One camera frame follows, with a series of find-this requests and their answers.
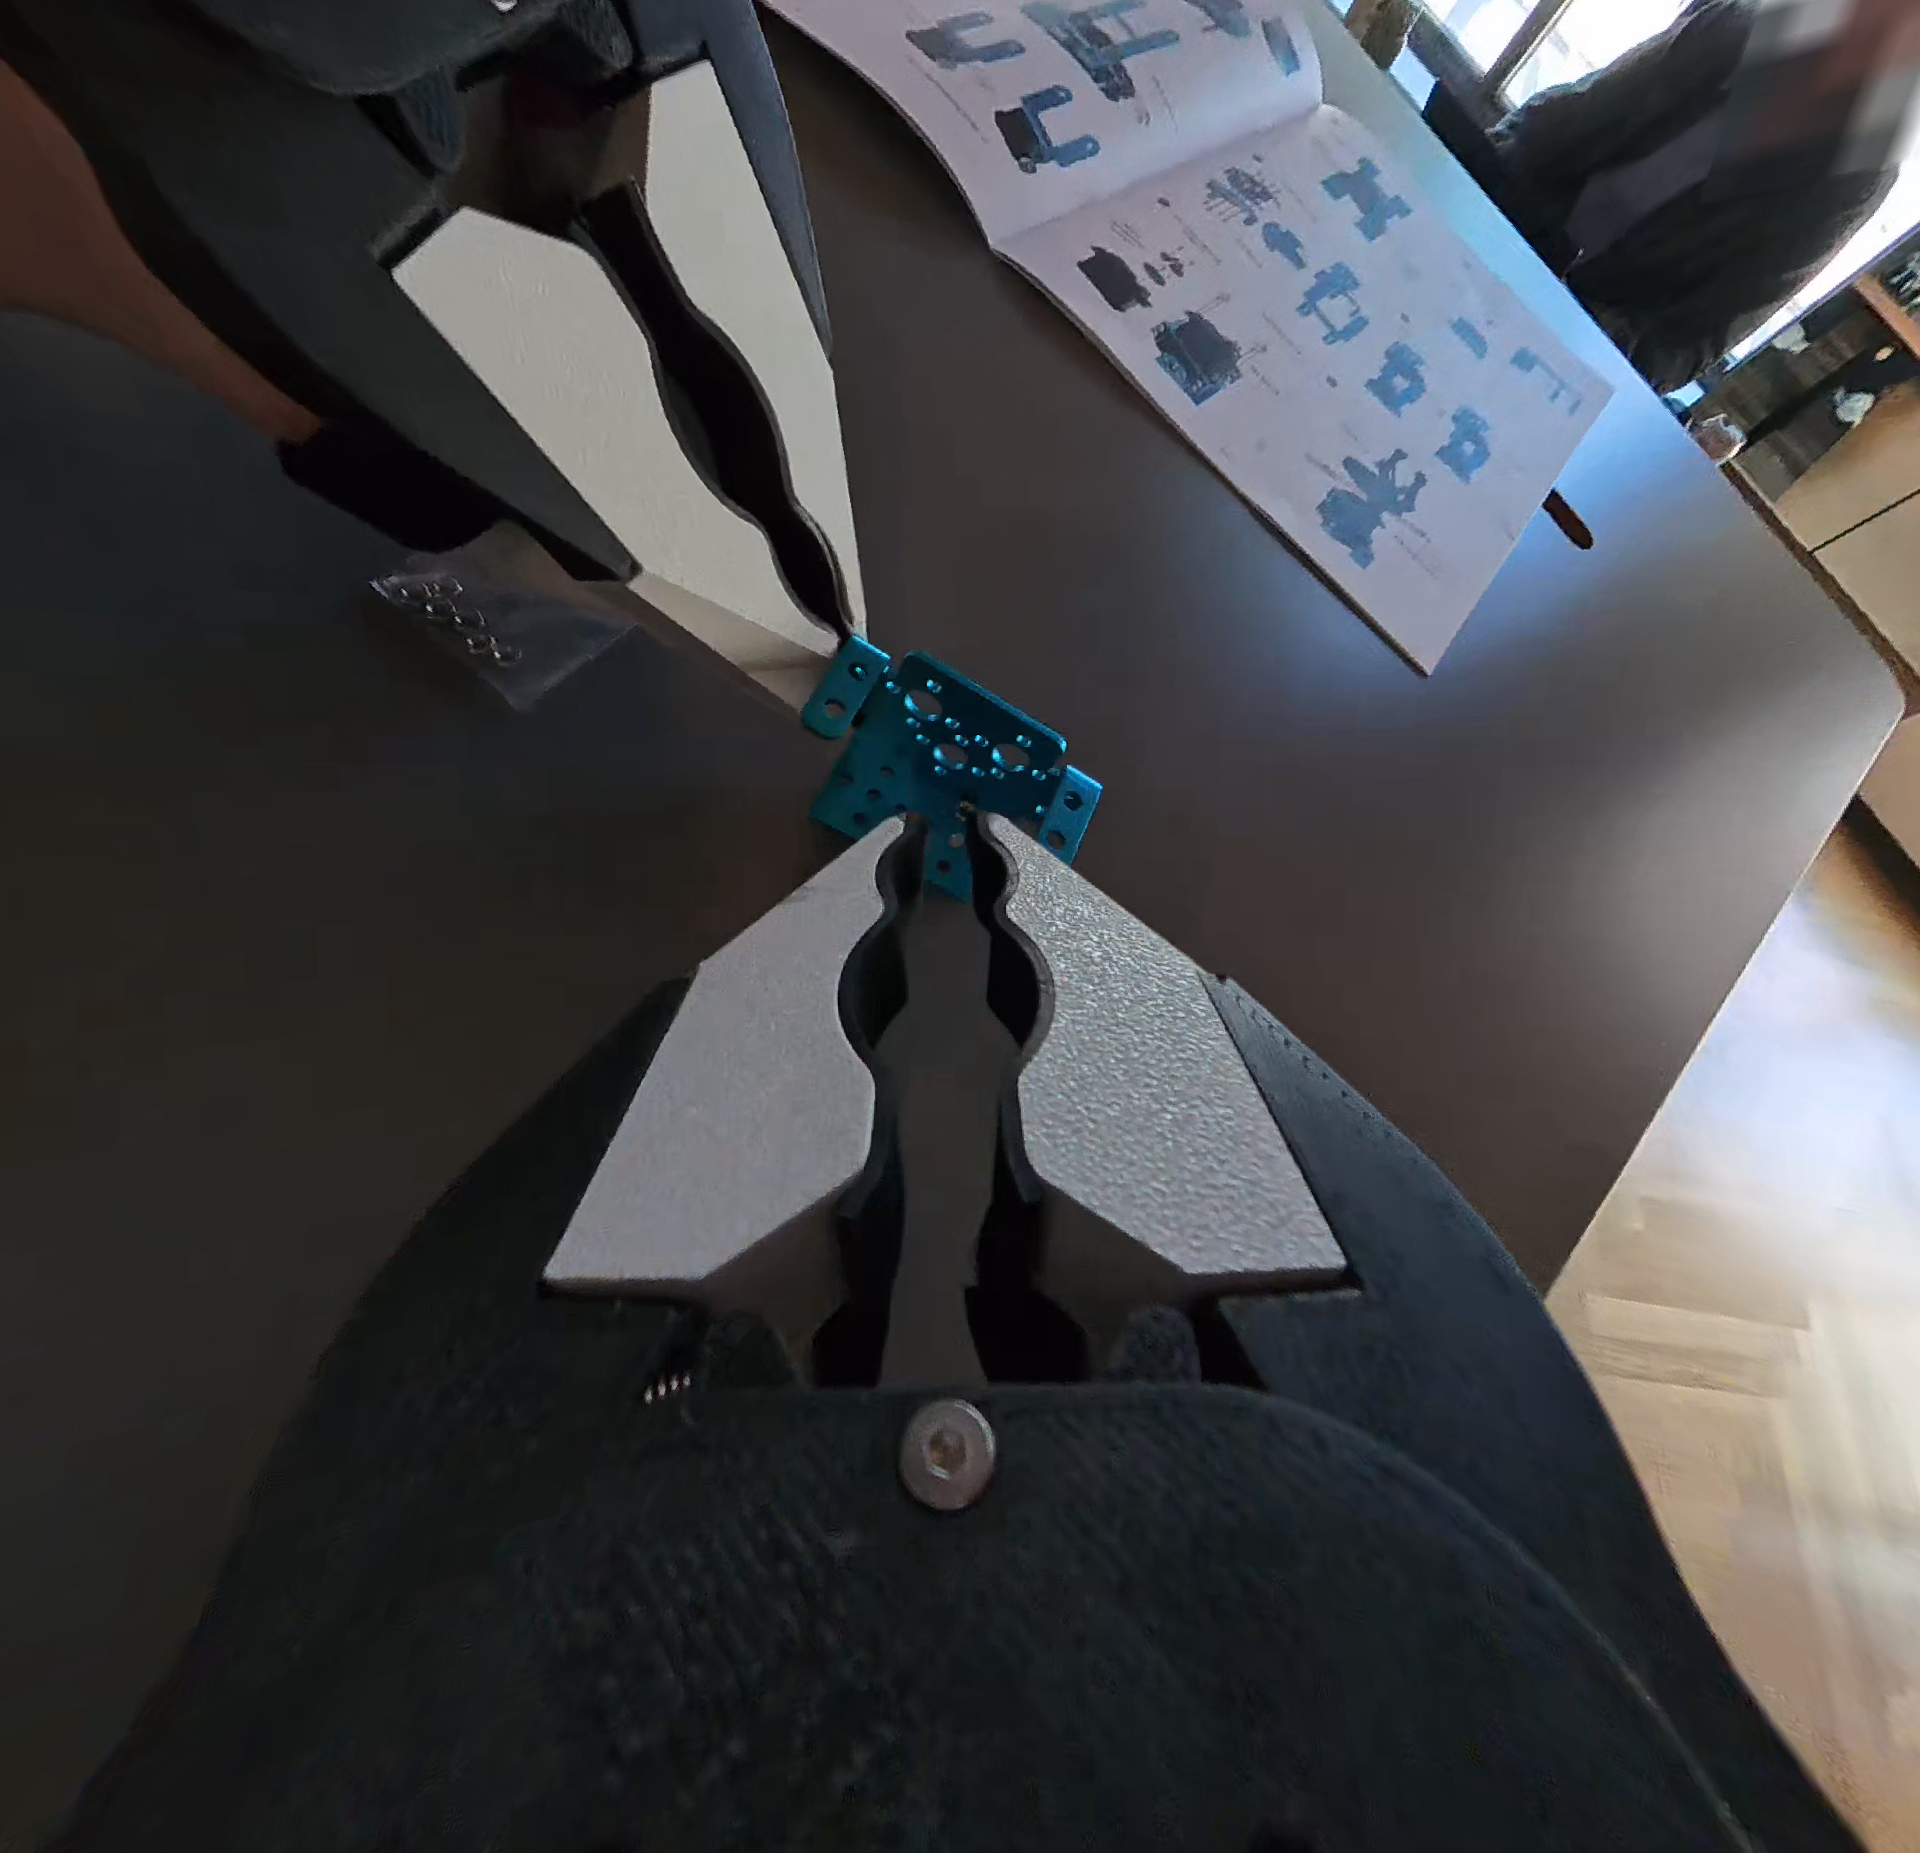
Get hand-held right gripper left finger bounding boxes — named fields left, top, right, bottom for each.
left=540, top=812, right=918, bottom=1348

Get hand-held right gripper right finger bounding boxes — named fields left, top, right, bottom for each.
left=969, top=810, right=1352, bottom=1333

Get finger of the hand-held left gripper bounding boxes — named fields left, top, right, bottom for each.
left=390, top=206, right=854, bottom=713
left=597, top=60, right=871, bottom=639

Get blue metal bracket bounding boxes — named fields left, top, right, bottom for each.
left=799, top=635, right=1104, bottom=898

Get small clear bag of hardware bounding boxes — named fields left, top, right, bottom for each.
left=368, top=524, right=640, bottom=714

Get illustrated instruction booklet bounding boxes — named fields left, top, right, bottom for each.
left=723, top=0, right=1620, bottom=678

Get wooden cabinet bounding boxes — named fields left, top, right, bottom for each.
left=1685, top=256, right=1920, bottom=836

